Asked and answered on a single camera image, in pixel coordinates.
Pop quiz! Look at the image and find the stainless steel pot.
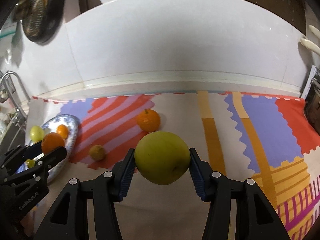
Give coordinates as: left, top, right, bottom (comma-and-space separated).
304, 83, 320, 134

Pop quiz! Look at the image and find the yellow-green apple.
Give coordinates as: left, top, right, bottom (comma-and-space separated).
135, 131, 190, 185

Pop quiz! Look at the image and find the colourful patterned table mat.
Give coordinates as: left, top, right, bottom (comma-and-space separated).
28, 91, 319, 239

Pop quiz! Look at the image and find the white knife block holder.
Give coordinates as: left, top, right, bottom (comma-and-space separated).
300, 65, 319, 100

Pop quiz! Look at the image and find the small brownish pear fruit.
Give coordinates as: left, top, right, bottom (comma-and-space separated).
89, 145, 106, 161

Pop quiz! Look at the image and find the cream knife handle lower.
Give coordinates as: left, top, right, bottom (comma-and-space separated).
300, 38, 320, 56

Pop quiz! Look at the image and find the metal mesh strainer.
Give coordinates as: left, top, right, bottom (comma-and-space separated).
11, 0, 48, 38

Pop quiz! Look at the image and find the chrome kitchen faucet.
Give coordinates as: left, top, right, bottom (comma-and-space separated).
1, 71, 30, 103

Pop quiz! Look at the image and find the cream knife handle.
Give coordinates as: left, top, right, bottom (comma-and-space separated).
309, 25, 320, 39
300, 38, 320, 56

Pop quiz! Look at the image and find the wire sink rack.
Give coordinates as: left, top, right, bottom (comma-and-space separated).
1, 76, 16, 103

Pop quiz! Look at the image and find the orange tangerine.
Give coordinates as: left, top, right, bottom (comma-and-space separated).
56, 125, 69, 140

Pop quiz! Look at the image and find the cream knife handle upper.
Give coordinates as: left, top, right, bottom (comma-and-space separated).
309, 25, 320, 39

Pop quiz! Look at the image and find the black hanging pan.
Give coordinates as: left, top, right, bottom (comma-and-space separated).
19, 0, 65, 44

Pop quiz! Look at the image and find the large green apple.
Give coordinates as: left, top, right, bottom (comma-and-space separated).
30, 126, 44, 143

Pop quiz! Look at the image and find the orange with stem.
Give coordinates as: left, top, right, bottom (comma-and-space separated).
136, 109, 161, 133

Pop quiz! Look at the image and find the green tomato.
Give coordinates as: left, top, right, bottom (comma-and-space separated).
25, 159, 35, 168

